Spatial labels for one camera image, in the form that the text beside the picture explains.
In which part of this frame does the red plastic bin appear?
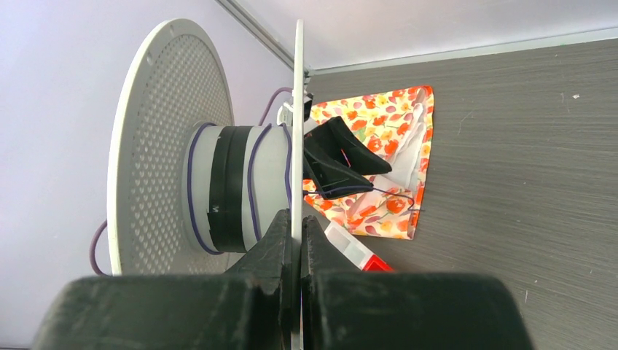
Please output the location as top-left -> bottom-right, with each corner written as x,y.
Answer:
362,254 -> 394,272

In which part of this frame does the white perforated cable spool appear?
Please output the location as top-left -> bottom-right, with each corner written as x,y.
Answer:
106,18 -> 304,349

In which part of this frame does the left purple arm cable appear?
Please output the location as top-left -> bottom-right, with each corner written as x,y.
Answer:
89,87 -> 294,276

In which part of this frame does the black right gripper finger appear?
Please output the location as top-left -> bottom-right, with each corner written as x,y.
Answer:
33,210 -> 292,349
305,116 -> 392,176
301,216 -> 533,349
303,148 -> 374,199

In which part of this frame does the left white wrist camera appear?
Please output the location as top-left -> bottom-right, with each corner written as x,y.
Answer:
276,92 -> 313,126

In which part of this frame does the left white plastic bin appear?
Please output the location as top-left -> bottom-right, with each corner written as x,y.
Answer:
324,221 -> 374,271

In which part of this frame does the floral orange cloth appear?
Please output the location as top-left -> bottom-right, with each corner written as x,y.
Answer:
303,85 -> 434,239

